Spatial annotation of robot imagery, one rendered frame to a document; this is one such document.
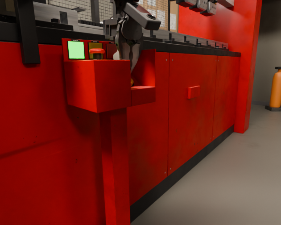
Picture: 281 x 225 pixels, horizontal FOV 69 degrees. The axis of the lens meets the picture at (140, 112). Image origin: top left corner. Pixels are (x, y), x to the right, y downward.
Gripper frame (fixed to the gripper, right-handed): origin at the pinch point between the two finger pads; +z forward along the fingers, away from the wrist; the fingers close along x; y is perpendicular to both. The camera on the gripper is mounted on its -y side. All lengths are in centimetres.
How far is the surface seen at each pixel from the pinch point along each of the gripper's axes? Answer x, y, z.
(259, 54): -378, 90, -9
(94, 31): -26, 62, -15
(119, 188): 6.1, -3.8, 34.7
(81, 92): 15.0, 0.3, 4.9
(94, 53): 10.7, 1.0, -4.6
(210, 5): -126, 51, -43
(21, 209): 30, 11, 39
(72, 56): 12.5, 9.7, -3.5
